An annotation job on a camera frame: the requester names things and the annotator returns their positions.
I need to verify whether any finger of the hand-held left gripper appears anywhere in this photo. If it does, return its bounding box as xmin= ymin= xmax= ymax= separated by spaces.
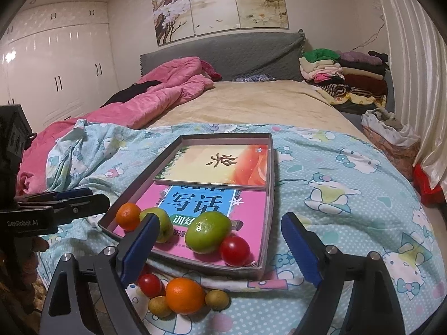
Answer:
xmin=14 ymin=188 xmax=94 ymax=204
xmin=52 ymin=193 xmax=110 ymax=224

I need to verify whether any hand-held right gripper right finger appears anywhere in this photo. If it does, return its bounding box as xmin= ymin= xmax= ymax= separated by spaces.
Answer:
xmin=280 ymin=211 xmax=411 ymax=335

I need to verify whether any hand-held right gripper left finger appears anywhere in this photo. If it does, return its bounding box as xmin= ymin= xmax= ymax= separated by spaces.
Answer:
xmin=39 ymin=212 xmax=161 ymax=335

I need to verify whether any round green jujube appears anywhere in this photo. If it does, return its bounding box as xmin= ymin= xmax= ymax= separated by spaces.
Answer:
xmin=140 ymin=207 xmax=174 ymax=244

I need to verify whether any red cherry tomato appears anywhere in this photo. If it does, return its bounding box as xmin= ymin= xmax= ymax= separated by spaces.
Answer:
xmin=138 ymin=273 xmax=163 ymax=298
xmin=219 ymin=234 xmax=251 ymax=267

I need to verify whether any orange mandarin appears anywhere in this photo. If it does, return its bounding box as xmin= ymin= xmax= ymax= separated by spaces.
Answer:
xmin=165 ymin=277 xmax=206 ymax=315
xmin=115 ymin=202 xmax=142 ymax=232

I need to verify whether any shallow cardboard box tray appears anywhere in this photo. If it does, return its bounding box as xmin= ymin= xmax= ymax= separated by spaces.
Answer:
xmin=98 ymin=133 xmax=276 ymax=280

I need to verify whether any small yellow longan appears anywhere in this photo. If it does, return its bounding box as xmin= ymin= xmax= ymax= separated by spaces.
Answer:
xmin=148 ymin=295 xmax=172 ymax=318
xmin=204 ymin=289 xmax=230 ymax=312

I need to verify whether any oval green jujube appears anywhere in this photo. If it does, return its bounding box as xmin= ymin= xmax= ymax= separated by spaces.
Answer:
xmin=184 ymin=211 xmax=232 ymax=255

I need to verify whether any person's left hand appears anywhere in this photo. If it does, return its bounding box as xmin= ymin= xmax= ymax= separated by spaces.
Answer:
xmin=19 ymin=235 xmax=49 ymax=290

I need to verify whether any blue cartoon printed blanket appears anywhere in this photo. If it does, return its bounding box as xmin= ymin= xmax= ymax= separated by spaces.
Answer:
xmin=37 ymin=119 xmax=441 ymax=335

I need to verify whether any pink workbook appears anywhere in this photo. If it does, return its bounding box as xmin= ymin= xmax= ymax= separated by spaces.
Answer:
xmin=113 ymin=183 xmax=269 ymax=267

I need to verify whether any cream and orange book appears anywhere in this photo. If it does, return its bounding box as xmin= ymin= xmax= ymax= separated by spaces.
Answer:
xmin=154 ymin=143 xmax=271 ymax=191

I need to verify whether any pink quilt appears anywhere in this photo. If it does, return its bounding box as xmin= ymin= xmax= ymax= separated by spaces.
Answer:
xmin=17 ymin=57 xmax=214 ymax=196

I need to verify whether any black garment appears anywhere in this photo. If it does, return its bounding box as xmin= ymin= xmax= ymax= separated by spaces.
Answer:
xmin=99 ymin=80 xmax=163 ymax=109

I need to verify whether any white wardrobe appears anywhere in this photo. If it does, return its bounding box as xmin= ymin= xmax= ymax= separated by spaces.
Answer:
xmin=0 ymin=2 xmax=116 ymax=137

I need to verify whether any red plastic bag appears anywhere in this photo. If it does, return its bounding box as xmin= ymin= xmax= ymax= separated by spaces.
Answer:
xmin=412 ymin=163 xmax=446 ymax=206

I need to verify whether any bag with white cloth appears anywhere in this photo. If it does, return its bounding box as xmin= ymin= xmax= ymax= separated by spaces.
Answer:
xmin=361 ymin=108 xmax=421 ymax=182

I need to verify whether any beige bed sheet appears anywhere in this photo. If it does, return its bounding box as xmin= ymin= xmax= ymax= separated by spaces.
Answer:
xmin=147 ymin=80 xmax=367 ymax=140

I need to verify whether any purple floral pillow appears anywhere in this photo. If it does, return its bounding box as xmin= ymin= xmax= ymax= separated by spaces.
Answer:
xmin=232 ymin=73 xmax=275 ymax=82

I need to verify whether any magenta cloth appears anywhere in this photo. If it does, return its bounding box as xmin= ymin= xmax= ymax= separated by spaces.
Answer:
xmin=199 ymin=59 xmax=223 ymax=81

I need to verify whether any stack of folded clothes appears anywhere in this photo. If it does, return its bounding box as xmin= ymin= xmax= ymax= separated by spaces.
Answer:
xmin=299 ymin=48 xmax=390 ymax=109

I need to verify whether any grey padded headboard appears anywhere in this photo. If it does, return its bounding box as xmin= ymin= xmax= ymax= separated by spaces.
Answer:
xmin=140 ymin=30 xmax=306 ymax=82

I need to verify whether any cream curtain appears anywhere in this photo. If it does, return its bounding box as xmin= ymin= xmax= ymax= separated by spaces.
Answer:
xmin=370 ymin=0 xmax=447 ymax=192

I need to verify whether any blossom tree wall painting panel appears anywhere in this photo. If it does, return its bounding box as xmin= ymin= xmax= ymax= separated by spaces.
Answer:
xmin=152 ymin=0 xmax=197 ymax=47

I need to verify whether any pale landscape wall painting panel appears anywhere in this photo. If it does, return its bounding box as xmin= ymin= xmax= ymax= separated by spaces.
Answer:
xmin=189 ymin=0 xmax=241 ymax=37

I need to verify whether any flower wall painting panel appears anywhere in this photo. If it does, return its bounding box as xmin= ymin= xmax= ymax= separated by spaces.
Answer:
xmin=230 ymin=0 xmax=290 ymax=30

